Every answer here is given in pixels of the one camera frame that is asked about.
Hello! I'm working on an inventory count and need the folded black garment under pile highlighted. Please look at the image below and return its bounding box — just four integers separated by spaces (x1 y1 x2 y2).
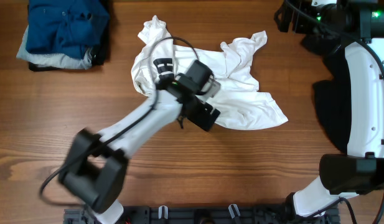
29 1 110 70

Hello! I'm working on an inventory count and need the folded light grey shirt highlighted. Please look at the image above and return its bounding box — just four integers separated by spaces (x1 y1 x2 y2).
16 27 92 70

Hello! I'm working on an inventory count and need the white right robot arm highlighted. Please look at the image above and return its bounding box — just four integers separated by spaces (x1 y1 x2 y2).
274 1 384 223

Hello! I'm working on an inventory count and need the crumpled black garment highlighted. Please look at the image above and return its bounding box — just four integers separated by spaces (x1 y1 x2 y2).
301 34 352 154

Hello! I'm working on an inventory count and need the white t-shirt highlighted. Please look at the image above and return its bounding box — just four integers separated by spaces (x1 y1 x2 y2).
131 16 288 130

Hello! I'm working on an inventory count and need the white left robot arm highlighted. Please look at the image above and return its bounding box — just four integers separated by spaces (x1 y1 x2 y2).
59 73 221 224

